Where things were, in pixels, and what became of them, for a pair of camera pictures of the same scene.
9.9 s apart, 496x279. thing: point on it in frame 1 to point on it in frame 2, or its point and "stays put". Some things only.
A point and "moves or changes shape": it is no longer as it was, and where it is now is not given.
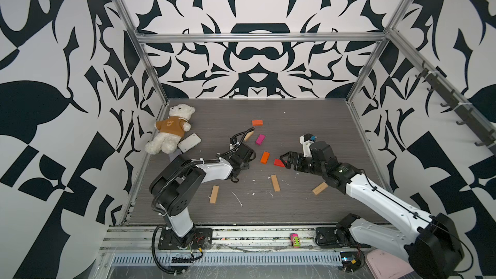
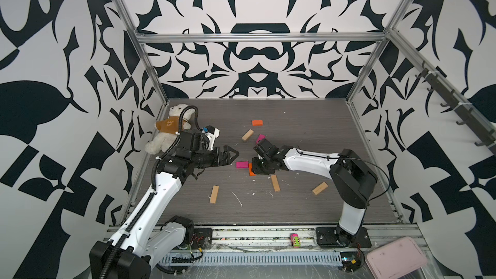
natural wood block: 214,194 stays put
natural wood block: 248,134 stays put
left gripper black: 246,166 to 225,161
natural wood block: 276,183 stays put
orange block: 265,157 moves or changes shape
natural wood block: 320,188 stays put
